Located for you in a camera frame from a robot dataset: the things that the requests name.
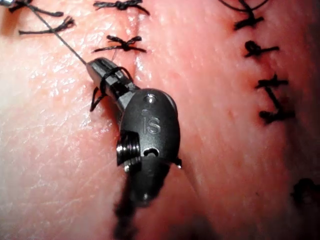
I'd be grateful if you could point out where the right arm needle driver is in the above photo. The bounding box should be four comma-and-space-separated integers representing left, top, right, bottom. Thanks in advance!
115, 87, 181, 174

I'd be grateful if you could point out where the tissue pad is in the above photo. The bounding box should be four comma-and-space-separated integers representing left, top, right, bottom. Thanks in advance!
0, 0, 320, 240

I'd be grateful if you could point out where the right arm needle driver jaw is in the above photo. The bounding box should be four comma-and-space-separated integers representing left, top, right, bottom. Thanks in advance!
86, 61, 130, 101
94, 57, 140, 93

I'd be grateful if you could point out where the black stitching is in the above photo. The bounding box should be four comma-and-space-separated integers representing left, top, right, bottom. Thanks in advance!
91, 0, 151, 54
218, 0, 320, 210
6, 0, 76, 36

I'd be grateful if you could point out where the black thread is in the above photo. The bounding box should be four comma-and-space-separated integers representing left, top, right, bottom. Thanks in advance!
24, 0, 135, 113

